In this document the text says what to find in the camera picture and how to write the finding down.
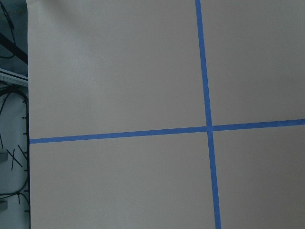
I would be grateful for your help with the aluminium rail under table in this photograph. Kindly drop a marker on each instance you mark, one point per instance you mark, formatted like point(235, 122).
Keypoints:
point(13, 78)

